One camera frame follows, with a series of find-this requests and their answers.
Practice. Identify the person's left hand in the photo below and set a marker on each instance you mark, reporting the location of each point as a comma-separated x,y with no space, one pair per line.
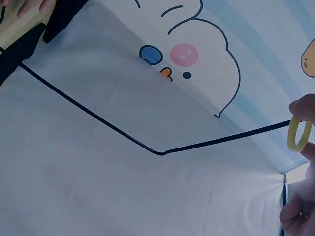
32,7

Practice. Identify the person's right hand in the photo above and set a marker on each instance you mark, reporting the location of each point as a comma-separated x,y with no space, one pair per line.
301,211

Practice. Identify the person's left fingers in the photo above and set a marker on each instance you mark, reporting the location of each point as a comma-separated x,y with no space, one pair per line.
32,7

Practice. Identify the light wooden block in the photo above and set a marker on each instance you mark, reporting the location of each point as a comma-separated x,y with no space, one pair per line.
14,27

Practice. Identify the black fabric piece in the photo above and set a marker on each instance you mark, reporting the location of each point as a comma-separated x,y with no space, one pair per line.
22,51

